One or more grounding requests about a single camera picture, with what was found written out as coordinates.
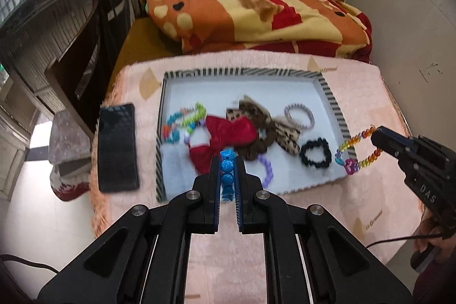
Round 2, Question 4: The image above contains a brown scrunchie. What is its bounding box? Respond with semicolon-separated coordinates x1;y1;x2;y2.
235;136;276;162

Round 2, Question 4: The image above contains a black phone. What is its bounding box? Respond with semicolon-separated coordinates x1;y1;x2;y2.
97;103;140;193

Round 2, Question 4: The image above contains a leopard print bow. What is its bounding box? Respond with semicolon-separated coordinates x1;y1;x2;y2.
226;95;302;157

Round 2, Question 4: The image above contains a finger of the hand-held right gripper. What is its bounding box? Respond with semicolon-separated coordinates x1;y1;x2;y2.
378;125;423;148
371;129;410;162

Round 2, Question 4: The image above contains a purple bead bracelet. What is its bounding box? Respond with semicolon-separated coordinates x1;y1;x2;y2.
256;154;276;189

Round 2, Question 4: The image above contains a grey stool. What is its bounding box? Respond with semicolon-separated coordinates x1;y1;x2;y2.
48;110;94;202

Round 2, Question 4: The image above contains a striped cardboard box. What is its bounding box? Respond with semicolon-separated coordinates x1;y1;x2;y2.
156;66;351;203

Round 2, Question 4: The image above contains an orange and red printed blanket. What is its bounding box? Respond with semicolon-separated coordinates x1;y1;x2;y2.
137;0;373;62

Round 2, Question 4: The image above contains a rainbow bead bracelet with charms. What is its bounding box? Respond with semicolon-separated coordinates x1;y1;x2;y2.
335;126;383;177

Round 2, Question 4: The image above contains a mustard bedsheet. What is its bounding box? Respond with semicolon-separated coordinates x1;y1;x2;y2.
109;17;186;87

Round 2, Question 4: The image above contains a black cable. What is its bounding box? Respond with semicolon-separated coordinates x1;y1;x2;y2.
366;234;447;249
0;253;58;274

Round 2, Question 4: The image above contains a black ruffled hair tie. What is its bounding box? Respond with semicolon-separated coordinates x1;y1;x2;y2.
298;138;333;170

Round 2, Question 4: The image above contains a multicoloured bead bracelet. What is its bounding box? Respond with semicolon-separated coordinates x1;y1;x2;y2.
162;103;208;146

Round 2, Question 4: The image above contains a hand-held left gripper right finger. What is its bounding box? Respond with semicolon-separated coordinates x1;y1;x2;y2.
233;156;416;304

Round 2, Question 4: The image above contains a dark wooden cabinet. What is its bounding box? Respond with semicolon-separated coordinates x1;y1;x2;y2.
46;0;134;119

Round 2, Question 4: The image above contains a pink quilted mat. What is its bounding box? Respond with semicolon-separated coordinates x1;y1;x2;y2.
89;53;416;304

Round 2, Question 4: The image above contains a grey braided hair tie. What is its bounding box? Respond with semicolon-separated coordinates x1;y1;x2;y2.
284;103;315;129

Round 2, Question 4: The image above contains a red fabric bow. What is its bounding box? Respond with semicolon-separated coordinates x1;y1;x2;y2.
188;115;258;174

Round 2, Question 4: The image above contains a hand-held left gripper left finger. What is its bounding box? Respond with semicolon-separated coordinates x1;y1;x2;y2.
37;154;220;304

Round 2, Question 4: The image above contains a person's right hand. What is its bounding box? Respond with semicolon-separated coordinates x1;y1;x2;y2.
413;209;456;256

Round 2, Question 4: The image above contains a blue bead bracelet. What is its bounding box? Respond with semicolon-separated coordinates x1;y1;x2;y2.
220;148;236;202

